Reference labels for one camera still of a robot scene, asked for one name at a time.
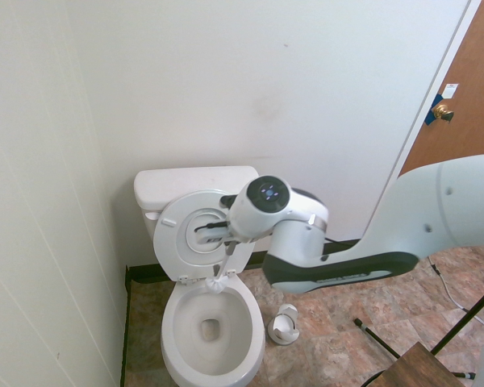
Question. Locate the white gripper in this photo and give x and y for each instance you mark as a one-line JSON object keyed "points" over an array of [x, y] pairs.
{"points": [[211, 238]]}

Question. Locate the white toilet brush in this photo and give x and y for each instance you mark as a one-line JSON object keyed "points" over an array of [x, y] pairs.
{"points": [[214, 285]]}

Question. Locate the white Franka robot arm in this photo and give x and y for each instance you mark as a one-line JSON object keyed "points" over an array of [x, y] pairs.
{"points": [[427, 209]]}

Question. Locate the white toilet seat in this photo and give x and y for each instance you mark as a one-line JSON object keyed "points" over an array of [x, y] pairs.
{"points": [[165, 246]]}

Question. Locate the white ceramic toilet bowl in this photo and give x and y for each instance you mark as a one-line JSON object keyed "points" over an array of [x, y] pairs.
{"points": [[253, 318]]}

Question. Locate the white toilet tank lid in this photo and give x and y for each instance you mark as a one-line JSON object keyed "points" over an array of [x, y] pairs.
{"points": [[177, 179]]}

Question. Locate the white toilet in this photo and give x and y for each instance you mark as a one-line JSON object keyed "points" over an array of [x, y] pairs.
{"points": [[145, 274]]}

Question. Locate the white toilet brush holder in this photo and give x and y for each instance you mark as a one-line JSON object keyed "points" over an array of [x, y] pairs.
{"points": [[280, 327]]}

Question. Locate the brown wooden table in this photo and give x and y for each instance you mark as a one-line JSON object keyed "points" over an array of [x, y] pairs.
{"points": [[417, 367]]}

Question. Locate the blue tape strip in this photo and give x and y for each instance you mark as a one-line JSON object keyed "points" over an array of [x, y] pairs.
{"points": [[429, 117]]}

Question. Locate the brass door knob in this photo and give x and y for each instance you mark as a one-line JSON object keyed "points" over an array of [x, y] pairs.
{"points": [[441, 111]]}

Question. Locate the brown wooden door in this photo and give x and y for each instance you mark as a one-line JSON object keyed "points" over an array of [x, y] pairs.
{"points": [[468, 129]]}

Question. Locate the white paper label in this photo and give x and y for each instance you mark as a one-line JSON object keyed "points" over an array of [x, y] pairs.
{"points": [[450, 90]]}

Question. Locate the black camera tripod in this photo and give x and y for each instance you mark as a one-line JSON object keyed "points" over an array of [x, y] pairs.
{"points": [[377, 338]]}

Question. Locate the white door frame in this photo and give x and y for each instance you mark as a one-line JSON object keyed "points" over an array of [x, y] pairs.
{"points": [[448, 60]]}

